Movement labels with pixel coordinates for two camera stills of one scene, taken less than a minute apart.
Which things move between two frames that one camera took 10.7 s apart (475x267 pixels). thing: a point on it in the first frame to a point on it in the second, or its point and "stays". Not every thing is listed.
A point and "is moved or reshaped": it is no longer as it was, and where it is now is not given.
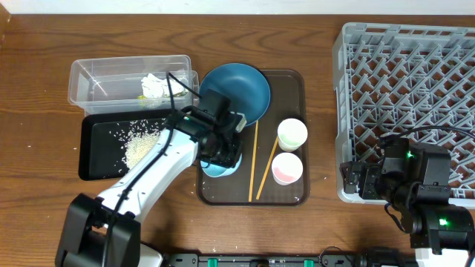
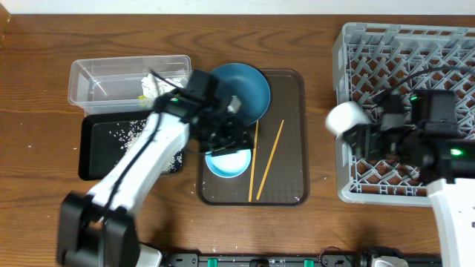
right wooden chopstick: [266, 167] stays
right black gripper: [368, 185] to [369, 139]
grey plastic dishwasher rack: [415, 80] stays
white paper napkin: [153, 87] stays
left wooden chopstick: [253, 163] stays
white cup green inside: [292, 133] to [346, 114]
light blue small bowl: [218, 170] is moved or reshaped
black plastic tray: [110, 143] stays
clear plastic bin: [133, 84] stays
